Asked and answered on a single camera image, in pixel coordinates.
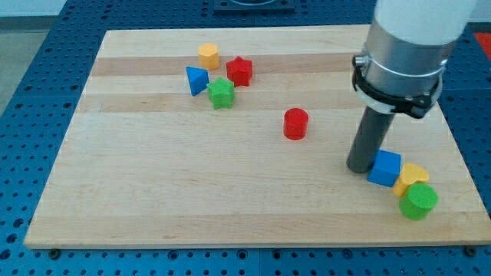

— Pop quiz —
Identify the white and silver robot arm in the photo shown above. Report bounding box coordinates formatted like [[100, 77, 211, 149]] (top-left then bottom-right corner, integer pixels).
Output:
[[352, 0, 477, 119]]

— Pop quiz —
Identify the yellow heart block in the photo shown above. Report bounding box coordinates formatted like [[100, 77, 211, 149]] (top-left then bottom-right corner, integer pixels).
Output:
[[392, 163, 430, 197]]

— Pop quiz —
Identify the light wooden board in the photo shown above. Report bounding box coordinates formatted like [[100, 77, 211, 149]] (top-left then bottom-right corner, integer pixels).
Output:
[[24, 25, 490, 249]]

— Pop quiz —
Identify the green star block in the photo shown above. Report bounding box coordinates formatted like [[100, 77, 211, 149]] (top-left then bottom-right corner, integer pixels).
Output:
[[207, 77, 235, 110]]

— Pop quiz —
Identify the red cylinder block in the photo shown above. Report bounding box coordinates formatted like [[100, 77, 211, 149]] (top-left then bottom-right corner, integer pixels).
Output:
[[283, 108, 309, 140]]

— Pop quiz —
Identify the red star block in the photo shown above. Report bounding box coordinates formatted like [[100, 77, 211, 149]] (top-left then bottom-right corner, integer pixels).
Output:
[[226, 56, 253, 87]]

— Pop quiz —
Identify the blue triangle block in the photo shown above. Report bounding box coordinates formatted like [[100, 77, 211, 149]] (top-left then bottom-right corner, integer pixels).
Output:
[[186, 67, 209, 97]]

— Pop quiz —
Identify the yellow hexagon block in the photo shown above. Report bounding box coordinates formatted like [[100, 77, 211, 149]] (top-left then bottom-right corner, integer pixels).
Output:
[[198, 43, 220, 71]]

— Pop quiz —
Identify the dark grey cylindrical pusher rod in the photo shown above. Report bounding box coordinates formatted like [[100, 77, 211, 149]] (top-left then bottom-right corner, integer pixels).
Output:
[[346, 107, 394, 173]]

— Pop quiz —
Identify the blue cube block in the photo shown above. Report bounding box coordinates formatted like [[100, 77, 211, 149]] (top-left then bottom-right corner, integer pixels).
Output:
[[367, 149, 402, 187]]

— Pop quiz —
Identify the green cylinder block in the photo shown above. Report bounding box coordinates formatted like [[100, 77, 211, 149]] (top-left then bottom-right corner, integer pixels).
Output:
[[399, 182, 439, 221]]

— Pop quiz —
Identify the black cable around arm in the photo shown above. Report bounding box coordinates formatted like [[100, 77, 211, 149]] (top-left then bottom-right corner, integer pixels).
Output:
[[351, 54, 444, 120]]

